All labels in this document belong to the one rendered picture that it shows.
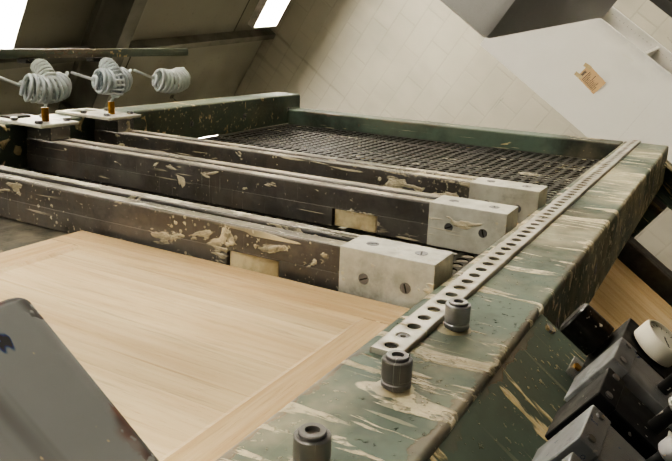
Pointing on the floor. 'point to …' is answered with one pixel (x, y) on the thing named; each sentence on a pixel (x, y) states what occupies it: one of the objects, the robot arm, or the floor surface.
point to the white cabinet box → (597, 76)
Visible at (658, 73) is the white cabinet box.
